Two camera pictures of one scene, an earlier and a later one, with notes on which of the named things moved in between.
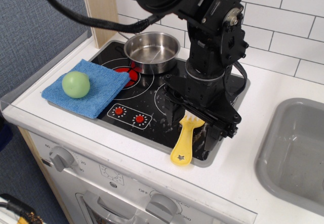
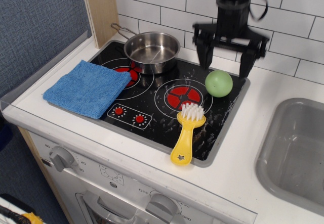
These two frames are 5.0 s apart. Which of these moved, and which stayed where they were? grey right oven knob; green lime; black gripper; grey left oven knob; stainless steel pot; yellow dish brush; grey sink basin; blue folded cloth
Moved: green lime; black gripper
Stayed: stainless steel pot; grey left oven knob; grey sink basin; yellow dish brush; blue folded cloth; grey right oven knob
